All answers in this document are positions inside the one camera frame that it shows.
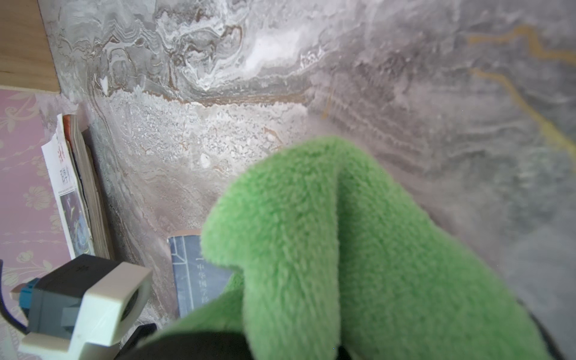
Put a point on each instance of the green cloth with black trim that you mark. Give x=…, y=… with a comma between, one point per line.
x=332, y=259

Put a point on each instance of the dark blue book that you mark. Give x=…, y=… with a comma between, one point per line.
x=197, y=282

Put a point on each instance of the wooden two-tier shelf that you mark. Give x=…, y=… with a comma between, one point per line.
x=26, y=60

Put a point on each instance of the grey-green illustrated Chinese book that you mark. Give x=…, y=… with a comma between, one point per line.
x=90, y=188

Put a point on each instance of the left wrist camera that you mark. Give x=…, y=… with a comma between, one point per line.
x=82, y=309

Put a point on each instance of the white book blue swirl cover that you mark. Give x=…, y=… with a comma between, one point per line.
x=68, y=192

